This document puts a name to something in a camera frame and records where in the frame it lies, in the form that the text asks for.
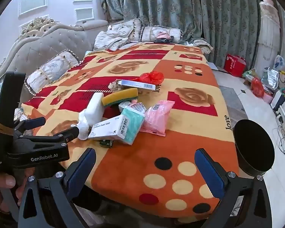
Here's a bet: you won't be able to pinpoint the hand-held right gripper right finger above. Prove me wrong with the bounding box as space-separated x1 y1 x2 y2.
195 148 274 228

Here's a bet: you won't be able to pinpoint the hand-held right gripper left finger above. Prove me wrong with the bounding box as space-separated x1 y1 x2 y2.
18 148 97 228

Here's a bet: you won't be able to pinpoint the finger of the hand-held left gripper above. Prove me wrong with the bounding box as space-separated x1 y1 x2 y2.
20 126 80 146
14 117 46 135

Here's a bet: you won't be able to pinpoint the black round bin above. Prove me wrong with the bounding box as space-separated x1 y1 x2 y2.
234 119 275 177

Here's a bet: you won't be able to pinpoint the yellow green sponge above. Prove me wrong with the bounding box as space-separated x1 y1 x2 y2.
102 87 139 106

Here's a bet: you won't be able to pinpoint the beige knotted cloth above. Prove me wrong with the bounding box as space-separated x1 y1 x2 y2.
109 81 120 93

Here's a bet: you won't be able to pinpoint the person's left hand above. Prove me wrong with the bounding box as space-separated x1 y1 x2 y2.
0 173 27 216

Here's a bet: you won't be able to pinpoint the white crumpled tissue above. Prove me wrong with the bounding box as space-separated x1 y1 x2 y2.
77 112 91 140

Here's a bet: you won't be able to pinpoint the white bottle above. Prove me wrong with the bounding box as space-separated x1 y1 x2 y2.
85 92 105 126

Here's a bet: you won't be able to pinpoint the white medicine box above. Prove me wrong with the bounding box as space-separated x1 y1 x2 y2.
88 114 129 141

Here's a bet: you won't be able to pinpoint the printed orange red blanket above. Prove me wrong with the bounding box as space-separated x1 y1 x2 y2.
20 41 240 219

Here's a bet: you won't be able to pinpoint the embroidered grey cushion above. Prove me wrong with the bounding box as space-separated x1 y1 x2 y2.
24 50 80 95

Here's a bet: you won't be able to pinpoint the teal packet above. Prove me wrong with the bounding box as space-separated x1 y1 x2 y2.
119 106 146 146

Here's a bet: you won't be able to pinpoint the pink packet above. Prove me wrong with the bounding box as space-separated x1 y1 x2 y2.
141 100 175 136

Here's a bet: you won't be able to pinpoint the pink white crinkled wrapper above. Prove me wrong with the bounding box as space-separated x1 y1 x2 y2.
131 100 149 112

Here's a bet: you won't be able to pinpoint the grey tufted sofa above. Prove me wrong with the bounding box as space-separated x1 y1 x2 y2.
0 17 110 86

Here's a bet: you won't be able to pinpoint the long white blue box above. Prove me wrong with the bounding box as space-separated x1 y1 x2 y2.
116 79 156 91

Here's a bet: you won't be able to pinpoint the red plastic bag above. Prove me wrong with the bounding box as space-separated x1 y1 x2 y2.
131 71 164 86
250 77 265 98

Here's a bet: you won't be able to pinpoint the white folded clothes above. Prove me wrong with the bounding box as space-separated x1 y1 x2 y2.
94 30 131 51

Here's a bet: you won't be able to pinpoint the red gift bag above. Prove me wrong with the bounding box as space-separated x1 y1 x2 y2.
224 54 247 78

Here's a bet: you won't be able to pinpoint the silver foil bag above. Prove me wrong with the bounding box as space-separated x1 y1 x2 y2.
267 68 279 86

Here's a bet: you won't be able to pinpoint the studded beige cushion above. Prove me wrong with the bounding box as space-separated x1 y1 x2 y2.
107 18 143 42

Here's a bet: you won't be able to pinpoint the white plastic bag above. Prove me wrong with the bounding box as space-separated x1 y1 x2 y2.
273 55 285 70

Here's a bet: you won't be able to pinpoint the ribbed beige cushion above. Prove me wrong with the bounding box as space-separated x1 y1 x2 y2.
140 26 183 44

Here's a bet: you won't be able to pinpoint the pink and dark clothes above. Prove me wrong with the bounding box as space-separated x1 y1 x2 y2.
157 32 174 44

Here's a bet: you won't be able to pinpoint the cream carved cabinet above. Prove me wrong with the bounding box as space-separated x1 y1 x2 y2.
257 1 281 74

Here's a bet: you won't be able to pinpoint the green patterned curtain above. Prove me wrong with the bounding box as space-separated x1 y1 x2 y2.
98 0 263 63

